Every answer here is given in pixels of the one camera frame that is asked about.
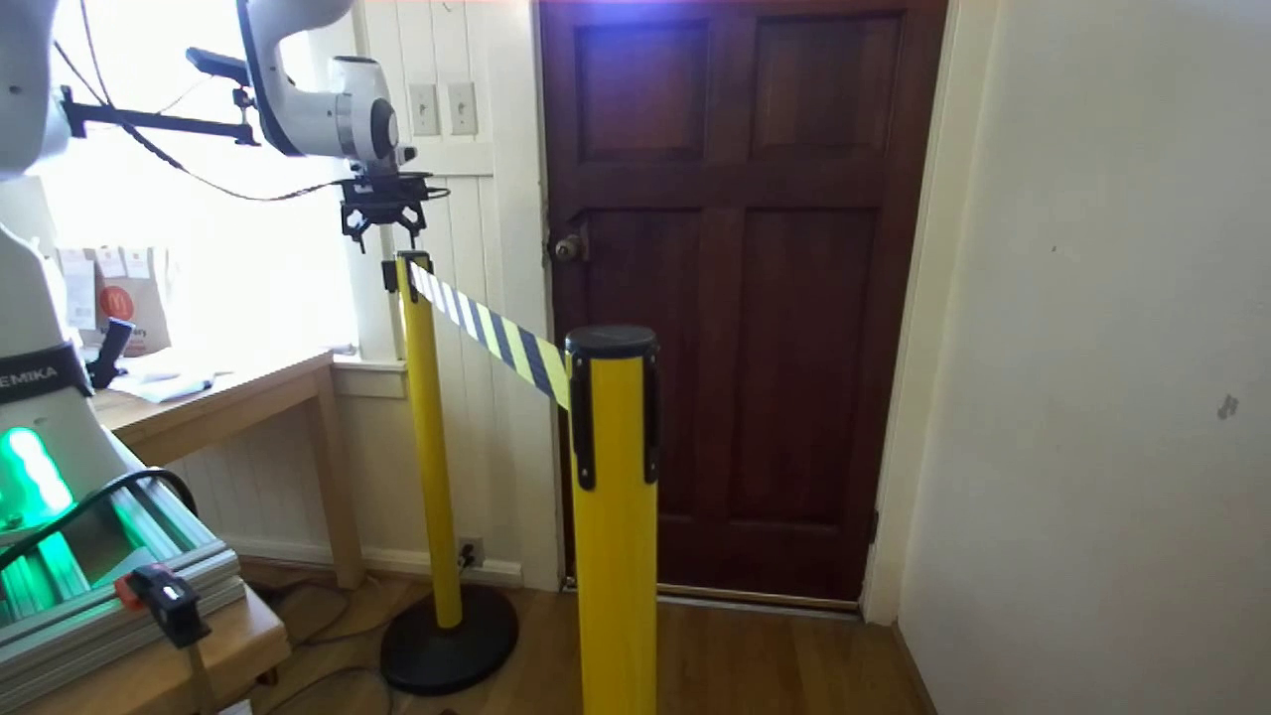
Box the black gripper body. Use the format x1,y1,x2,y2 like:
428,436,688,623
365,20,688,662
337,164,431,217

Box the yellow black striped barrier belt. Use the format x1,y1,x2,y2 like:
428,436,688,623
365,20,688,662
399,258,577,413

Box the brass door knob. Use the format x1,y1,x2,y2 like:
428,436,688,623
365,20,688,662
548,217,595,272

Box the light wooden desk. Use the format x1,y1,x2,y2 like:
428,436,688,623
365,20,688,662
88,347,371,593

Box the red emergency stop box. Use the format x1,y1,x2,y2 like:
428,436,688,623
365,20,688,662
88,244,176,356

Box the white papers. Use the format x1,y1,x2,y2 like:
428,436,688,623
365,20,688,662
109,364,215,409

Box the dark brown wooden door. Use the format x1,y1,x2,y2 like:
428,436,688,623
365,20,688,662
530,0,949,607

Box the black orange clamp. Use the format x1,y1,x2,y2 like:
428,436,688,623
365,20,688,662
116,563,215,653

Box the white wall light switch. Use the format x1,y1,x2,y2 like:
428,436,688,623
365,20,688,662
405,82,446,145
446,78,481,138

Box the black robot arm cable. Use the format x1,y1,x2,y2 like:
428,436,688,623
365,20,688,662
52,0,348,211

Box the black stereo camera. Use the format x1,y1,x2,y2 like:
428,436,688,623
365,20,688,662
183,43,252,89

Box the yellow stanchion post black base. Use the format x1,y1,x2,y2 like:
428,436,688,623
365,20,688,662
561,322,664,715
382,245,522,703

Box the black handle on desk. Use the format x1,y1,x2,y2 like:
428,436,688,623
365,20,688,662
84,313,138,396

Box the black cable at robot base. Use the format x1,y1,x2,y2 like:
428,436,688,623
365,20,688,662
0,468,201,575

